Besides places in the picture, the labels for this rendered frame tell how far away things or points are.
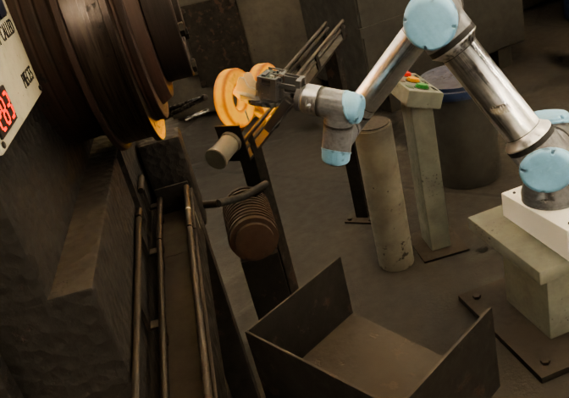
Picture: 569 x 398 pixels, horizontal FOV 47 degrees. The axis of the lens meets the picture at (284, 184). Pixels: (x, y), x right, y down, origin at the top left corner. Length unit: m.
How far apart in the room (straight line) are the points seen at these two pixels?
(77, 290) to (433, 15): 0.94
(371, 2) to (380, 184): 1.45
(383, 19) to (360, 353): 2.52
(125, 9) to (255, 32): 2.90
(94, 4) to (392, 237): 1.41
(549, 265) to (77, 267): 1.14
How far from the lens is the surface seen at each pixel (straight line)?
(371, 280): 2.21
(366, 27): 3.31
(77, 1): 0.99
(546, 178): 1.56
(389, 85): 1.68
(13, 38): 0.99
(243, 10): 3.89
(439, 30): 1.45
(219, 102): 1.68
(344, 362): 1.01
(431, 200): 2.19
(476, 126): 2.54
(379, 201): 2.08
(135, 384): 0.90
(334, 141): 1.62
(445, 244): 2.29
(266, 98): 1.66
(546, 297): 1.82
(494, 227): 1.83
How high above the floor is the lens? 1.28
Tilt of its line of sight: 26 degrees down
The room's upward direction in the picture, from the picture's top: 14 degrees counter-clockwise
